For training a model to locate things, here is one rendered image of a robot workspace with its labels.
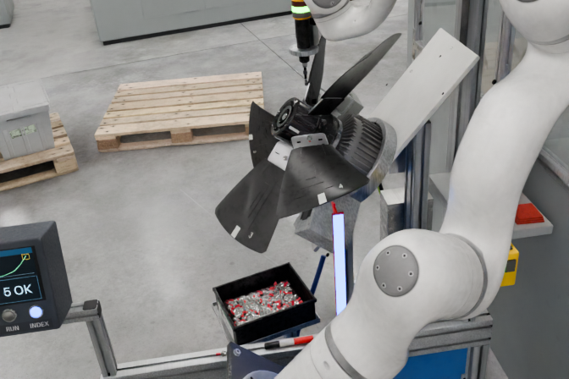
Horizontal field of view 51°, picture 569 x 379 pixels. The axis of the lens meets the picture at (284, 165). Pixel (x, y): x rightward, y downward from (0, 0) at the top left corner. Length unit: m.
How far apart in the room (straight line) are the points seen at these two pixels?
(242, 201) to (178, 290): 1.40
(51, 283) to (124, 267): 1.99
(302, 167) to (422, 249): 0.71
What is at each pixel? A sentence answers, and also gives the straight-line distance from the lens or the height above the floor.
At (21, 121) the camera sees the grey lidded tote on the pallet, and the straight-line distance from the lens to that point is 4.22.
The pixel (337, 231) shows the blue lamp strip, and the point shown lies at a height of 1.15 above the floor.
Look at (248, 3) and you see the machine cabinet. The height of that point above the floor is 0.21.
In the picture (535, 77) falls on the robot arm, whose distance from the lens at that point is 0.88.
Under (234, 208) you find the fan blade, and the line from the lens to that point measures 1.66.
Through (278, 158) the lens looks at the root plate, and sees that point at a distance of 1.63.
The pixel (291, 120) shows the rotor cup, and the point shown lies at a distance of 1.55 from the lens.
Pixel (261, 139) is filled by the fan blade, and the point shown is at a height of 1.06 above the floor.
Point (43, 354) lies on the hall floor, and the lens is 2.89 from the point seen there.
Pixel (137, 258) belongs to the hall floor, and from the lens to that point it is 3.26.
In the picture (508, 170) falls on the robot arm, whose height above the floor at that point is 1.47.
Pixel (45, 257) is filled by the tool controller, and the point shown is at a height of 1.22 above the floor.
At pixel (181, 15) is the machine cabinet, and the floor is 0.20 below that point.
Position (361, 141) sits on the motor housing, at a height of 1.16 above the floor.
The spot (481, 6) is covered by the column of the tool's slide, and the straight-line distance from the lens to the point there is 1.97.
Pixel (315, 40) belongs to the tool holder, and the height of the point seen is 1.45.
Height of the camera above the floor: 1.88
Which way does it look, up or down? 29 degrees down
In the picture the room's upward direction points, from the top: 5 degrees counter-clockwise
